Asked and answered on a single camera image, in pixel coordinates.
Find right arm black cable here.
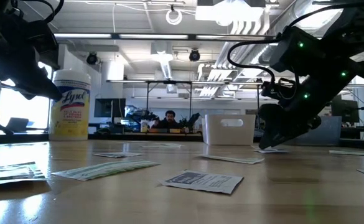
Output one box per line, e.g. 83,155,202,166
226,39,297,100

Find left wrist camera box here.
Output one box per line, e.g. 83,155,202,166
28,20,60,70

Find white ceiling pipes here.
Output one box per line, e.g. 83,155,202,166
197,18,274,98

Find ceiling light rail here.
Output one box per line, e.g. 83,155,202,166
54,32,282,42

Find black monitor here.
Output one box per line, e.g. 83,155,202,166
93,98,127,118

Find black monitor on arm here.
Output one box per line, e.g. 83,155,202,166
330,98,360,124

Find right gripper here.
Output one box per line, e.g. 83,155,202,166
258,67,364,150

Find grey laptop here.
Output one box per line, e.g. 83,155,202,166
6,117,30,133

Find white plastic bin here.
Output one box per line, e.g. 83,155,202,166
202,113,256,146

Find person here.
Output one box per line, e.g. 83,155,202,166
151,110,182,130

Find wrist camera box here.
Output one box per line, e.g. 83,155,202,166
28,20,60,70
269,26,326,74

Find yellow Lysol wipes canister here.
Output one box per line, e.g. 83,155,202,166
49,68,92,141

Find silver ventilation duct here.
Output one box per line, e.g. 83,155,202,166
258,0,344,66

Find white cable coil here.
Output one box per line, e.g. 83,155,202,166
165,8,184,26

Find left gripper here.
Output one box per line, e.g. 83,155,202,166
0,15,63,101

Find white ceiling light panel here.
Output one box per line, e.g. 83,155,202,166
195,0,265,22

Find black background station frame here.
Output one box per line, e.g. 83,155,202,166
106,80,265,121

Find grey translucent plastic bin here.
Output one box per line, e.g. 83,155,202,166
289,115,343,147

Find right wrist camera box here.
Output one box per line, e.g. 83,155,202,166
269,26,326,74

